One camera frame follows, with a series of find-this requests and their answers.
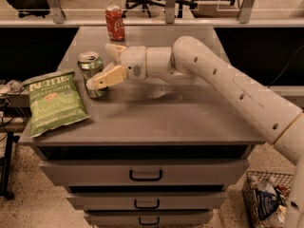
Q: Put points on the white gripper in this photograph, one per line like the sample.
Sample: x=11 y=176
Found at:
x=134 y=62

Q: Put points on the green soda can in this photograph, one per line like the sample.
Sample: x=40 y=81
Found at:
x=90 y=63

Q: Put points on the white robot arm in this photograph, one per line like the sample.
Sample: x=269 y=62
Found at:
x=277 y=120

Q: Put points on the red soda can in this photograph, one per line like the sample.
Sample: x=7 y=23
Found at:
x=114 y=23

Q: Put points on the green jalapeno chip bag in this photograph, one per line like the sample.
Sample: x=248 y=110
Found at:
x=54 y=101

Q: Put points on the dark blue snack bag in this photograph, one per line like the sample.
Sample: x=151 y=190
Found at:
x=267 y=203

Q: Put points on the black office chair centre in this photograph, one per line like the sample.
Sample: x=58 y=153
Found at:
x=144 y=4

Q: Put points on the grey drawer cabinet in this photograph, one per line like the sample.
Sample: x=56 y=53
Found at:
x=150 y=120

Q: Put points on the top grey drawer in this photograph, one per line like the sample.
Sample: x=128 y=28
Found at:
x=144 y=172

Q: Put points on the grey drawer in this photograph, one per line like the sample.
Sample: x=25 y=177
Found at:
x=148 y=218
x=147 y=201
x=144 y=172

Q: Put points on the black stand left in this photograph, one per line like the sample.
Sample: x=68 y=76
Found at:
x=5 y=166

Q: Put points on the middle grey drawer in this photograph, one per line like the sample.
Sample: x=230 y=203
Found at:
x=147 y=201

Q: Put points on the bottom grey drawer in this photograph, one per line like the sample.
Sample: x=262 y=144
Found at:
x=148 y=218

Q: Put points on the wire basket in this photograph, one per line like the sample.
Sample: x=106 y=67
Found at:
x=278 y=184

